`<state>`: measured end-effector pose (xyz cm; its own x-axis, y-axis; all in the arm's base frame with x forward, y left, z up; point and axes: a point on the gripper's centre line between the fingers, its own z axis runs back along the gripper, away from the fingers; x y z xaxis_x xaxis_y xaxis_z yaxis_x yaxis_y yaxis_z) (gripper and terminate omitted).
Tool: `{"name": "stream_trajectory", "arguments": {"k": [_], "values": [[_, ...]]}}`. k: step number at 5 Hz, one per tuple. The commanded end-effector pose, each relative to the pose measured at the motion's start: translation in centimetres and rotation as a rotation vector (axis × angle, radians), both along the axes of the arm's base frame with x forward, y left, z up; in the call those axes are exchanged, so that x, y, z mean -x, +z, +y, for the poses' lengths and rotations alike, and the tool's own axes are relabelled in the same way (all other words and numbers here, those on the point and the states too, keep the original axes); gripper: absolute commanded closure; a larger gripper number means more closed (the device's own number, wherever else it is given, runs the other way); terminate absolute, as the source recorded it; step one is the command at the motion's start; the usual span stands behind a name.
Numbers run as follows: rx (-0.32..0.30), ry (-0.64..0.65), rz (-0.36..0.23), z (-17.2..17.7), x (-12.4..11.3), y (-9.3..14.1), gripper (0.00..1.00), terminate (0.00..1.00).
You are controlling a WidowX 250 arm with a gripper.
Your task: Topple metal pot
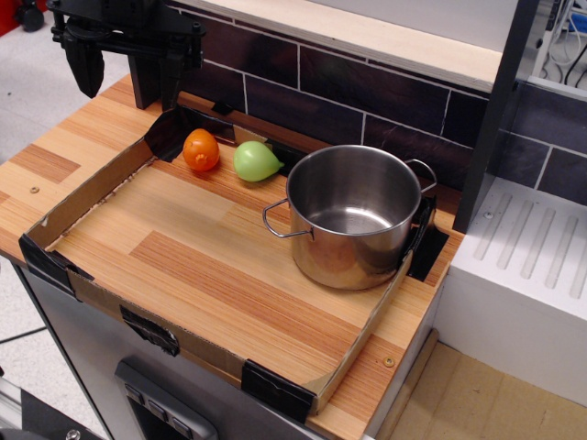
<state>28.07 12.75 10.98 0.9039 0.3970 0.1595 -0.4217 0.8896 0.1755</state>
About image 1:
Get white wooden shelf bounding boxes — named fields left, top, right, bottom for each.
left=179, top=1, right=503, bottom=93

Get stainless steel metal pot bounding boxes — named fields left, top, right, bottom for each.
left=283, top=145, right=437, bottom=290

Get dark grey vertical post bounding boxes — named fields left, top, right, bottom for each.
left=453, top=1, right=551, bottom=233

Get white cables in background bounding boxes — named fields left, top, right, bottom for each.
left=534, top=0, right=587, bottom=88

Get green plastic toy pear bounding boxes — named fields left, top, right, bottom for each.
left=233, top=141, right=284, bottom=182

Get cardboard fence with black tape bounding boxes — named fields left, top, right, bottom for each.
left=20, top=107, right=460, bottom=436

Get brass screw right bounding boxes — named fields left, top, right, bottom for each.
left=383, top=357, right=395, bottom=368

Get black cable on floor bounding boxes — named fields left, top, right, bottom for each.
left=0, top=325, right=47, bottom=345

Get orange plastic toy fruit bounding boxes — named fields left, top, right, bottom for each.
left=183, top=128, right=220, bottom=171

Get white toy sink drainboard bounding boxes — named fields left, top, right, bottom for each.
left=434, top=179, right=586, bottom=405

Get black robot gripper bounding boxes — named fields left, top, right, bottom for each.
left=46, top=1, right=205, bottom=111

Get grey oven control panel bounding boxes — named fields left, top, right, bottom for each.
left=115, top=362, right=219, bottom=440

